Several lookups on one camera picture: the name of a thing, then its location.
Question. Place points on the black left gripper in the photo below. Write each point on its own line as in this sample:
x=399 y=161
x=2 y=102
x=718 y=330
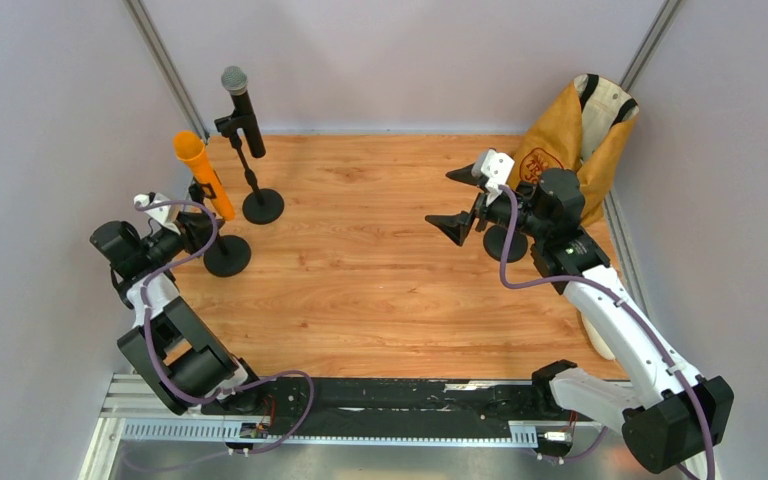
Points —
x=195 y=231

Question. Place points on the black grey-headed microphone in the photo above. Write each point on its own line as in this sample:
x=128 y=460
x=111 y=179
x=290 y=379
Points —
x=235 y=82

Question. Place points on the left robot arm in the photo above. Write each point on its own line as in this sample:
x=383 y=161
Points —
x=170 y=347

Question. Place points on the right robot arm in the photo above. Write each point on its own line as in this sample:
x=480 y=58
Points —
x=670 y=413

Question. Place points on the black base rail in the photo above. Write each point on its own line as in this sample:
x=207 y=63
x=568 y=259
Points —
x=356 y=411

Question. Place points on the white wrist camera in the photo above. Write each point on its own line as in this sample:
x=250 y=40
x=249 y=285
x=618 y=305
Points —
x=493 y=166
x=160 y=209

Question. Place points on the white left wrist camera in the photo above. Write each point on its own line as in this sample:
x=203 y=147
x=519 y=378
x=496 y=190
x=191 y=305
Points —
x=160 y=209

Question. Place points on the orange microphone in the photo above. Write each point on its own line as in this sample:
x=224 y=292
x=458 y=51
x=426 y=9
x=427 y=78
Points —
x=191 y=150

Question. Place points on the brown paper bag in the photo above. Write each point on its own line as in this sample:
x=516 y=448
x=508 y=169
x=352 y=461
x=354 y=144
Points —
x=584 y=130

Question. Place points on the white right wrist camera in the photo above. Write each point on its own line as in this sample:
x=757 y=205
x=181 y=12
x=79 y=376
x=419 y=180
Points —
x=493 y=166

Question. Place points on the black microphone stand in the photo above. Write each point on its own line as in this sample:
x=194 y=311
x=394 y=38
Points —
x=229 y=254
x=263 y=205
x=494 y=241

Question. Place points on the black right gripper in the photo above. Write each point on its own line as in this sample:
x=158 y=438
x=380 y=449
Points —
x=456 y=226

